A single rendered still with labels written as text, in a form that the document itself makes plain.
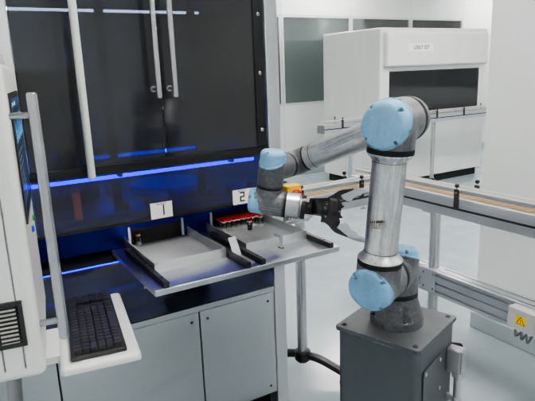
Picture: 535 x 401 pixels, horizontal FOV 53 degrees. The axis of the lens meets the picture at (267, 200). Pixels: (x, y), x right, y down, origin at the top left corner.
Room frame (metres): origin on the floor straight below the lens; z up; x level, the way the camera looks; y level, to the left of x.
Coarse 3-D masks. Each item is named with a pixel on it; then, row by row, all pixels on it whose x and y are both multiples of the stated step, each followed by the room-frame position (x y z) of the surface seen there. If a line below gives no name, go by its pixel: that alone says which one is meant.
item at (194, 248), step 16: (160, 240) 2.00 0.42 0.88; (176, 240) 1.99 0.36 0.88; (192, 240) 1.98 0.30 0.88; (208, 240) 1.90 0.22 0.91; (144, 256) 1.73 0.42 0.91; (160, 256) 1.81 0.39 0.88; (176, 256) 1.80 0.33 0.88; (192, 256) 1.72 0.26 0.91; (208, 256) 1.75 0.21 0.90; (224, 256) 1.78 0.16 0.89; (160, 272) 1.66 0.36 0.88
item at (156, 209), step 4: (152, 204) 1.92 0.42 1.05; (156, 204) 1.93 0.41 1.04; (160, 204) 1.94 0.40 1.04; (164, 204) 1.94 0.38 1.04; (168, 204) 1.95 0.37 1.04; (152, 208) 1.92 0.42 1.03; (156, 208) 1.93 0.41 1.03; (160, 208) 1.94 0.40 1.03; (168, 208) 1.95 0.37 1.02; (172, 208) 1.96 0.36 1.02; (152, 212) 1.92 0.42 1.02; (156, 212) 1.93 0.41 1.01; (160, 212) 1.93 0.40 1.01; (168, 212) 1.95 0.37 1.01; (172, 212) 1.96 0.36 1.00; (152, 216) 1.92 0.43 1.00; (156, 216) 1.93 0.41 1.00; (160, 216) 1.93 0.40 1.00; (164, 216) 1.94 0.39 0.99
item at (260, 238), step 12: (264, 216) 2.21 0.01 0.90; (216, 228) 2.03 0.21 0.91; (264, 228) 2.11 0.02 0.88; (276, 228) 2.10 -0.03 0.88; (288, 228) 2.05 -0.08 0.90; (300, 228) 1.98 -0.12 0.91; (240, 240) 1.86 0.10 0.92; (252, 240) 1.96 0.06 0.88; (264, 240) 1.86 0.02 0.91; (276, 240) 1.89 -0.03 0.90; (288, 240) 1.91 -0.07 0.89
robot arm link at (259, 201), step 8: (256, 192) 1.51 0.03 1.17; (264, 192) 1.49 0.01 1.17; (272, 192) 1.49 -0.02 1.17; (280, 192) 1.50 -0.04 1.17; (248, 200) 1.50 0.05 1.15; (256, 200) 1.49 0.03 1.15; (264, 200) 1.49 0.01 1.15; (272, 200) 1.49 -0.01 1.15; (280, 200) 1.49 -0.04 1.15; (248, 208) 1.50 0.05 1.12; (256, 208) 1.50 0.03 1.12; (264, 208) 1.49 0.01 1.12; (272, 208) 1.49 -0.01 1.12; (280, 208) 1.48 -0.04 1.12; (280, 216) 1.51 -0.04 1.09
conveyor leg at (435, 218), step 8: (432, 216) 2.45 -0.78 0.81; (440, 216) 2.45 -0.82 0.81; (432, 224) 2.45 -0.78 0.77; (440, 224) 2.46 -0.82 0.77; (432, 232) 2.45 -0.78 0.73; (432, 240) 2.45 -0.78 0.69; (432, 248) 2.45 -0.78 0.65; (432, 256) 2.45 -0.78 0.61; (432, 264) 2.45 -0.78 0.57; (432, 296) 2.44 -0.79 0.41; (432, 304) 2.44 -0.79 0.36
